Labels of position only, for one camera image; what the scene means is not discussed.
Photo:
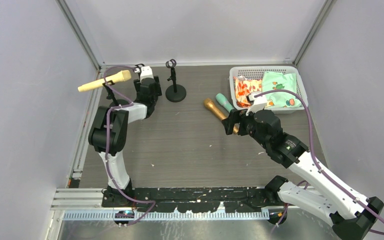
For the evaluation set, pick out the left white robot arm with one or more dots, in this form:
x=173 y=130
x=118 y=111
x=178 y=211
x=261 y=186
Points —
x=109 y=131

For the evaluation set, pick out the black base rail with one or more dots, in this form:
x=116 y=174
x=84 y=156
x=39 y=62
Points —
x=246 y=199

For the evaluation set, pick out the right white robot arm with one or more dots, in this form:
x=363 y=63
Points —
x=348 y=212

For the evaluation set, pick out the orange patterned cloth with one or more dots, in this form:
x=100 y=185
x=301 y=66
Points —
x=243 y=87

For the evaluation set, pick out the beige microphone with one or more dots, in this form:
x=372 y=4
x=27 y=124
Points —
x=121 y=76

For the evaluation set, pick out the gold microphone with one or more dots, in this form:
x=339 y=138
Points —
x=211 y=106

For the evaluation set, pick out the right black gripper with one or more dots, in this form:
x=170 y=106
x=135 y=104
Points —
x=233 y=120

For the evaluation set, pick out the white plastic basket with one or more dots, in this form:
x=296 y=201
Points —
x=257 y=72

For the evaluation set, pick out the black mic stand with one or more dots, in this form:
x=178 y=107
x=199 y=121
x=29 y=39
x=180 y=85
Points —
x=138 y=68
x=174 y=93
x=110 y=94

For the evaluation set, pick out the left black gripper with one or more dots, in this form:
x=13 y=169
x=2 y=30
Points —
x=111 y=85

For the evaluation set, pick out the mint green microphone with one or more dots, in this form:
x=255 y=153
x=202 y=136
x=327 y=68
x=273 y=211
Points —
x=224 y=102

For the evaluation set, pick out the green patterned cloth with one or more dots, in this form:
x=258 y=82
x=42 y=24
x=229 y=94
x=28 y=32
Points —
x=278 y=81

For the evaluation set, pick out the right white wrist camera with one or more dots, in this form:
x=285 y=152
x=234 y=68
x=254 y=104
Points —
x=258 y=102

